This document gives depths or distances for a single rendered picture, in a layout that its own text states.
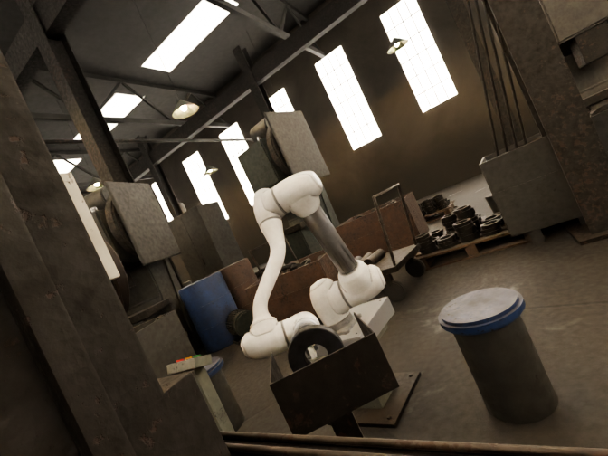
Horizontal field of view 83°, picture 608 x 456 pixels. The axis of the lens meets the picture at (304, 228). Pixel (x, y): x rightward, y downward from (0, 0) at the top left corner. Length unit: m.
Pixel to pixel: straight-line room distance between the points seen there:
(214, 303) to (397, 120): 9.73
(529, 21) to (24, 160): 3.10
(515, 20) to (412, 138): 9.52
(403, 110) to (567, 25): 7.69
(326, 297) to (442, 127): 10.97
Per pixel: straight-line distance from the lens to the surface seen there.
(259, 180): 6.31
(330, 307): 1.78
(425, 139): 12.47
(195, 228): 6.09
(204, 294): 4.47
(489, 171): 3.43
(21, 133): 0.65
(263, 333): 1.28
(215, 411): 2.11
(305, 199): 1.46
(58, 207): 0.61
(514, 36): 3.22
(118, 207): 4.60
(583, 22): 5.61
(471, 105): 12.40
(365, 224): 4.66
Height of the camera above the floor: 1.02
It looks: 1 degrees down
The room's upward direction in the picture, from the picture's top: 25 degrees counter-clockwise
